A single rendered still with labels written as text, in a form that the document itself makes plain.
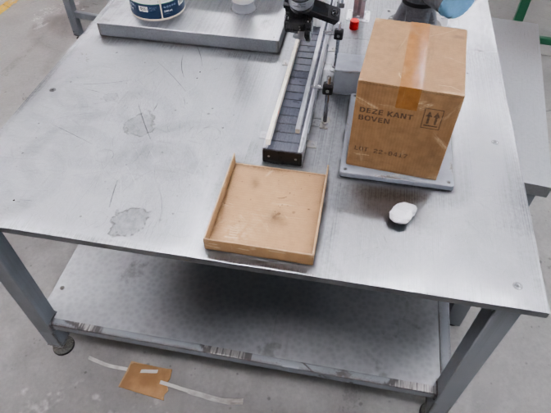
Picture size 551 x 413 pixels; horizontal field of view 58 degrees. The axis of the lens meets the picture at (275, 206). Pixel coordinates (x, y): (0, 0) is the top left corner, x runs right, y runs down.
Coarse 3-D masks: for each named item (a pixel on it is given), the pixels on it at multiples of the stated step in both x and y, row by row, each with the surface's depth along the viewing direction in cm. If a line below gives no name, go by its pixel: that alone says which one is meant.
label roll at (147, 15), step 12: (132, 0) 177; (144, 0) 174; (156, 0) 174; (168, 0) 176; (180, 0) 181; (132, 12) 183; (144, 12) 178; (156, 12) 178; (168, 12) 179; (180, 12) 183
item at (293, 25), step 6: (288, 0) 144; (288, 6) 143; (312, 6) 142; (288, 12) 148; (294, 12) 143; (300, 12) 142; (306, 12) 142; (288, 18) 149; (294, 18) 148; (300, 18) 148; (306, 18) 148; (312, 18) 151; (288, 24) 149; (294, 24) 148; (300, 24) 148; (306, 24) 148; (288, 30) 153; (294, 30) 152; (300, 30) 153; (306, 30) 151
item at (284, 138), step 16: (304, 48) 168; (320, 48) 168; (304, 64) 161; (304, 80) 155; (288, 96) 150; (288, 112) 145; (304, 112) 145; (288, 128) 140; (272, 144) 136; (288, 144) 136
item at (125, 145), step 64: (384, 0) 201; (64, 64) 170; (128, 64) 170; (192, 64) 170; (256, 64) 170; (64, 128) 148; (128, 128) 148; (192, 128) 148; (256, 128) 148; (512, 128) 148; (0, 192) 131; (64, 192) 131; (128, 192) 131; (192, 192) 131; (384, 192) 131; (448, 192) 131; (512, 192) 131; (192, 256) 117; (256, 256) 117; (320, 256) 117; (384, 256) 117; (448, 256) 117; (512, 256) 117
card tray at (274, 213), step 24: (240, 168) 136; (264, 168) 136; (240, 192) 130; (264, 192) 130; (288, 192) 130; (312, 192) 130; (216, 216) 124; (240, 216) 125; (264, 216) 125; (288, 216) 125; (312, 216) 125; (216, 240) 115; (240, 240) 120; (264, 240) 120; (288, 240) 120; (312, 240) 120; (312, 264) 115
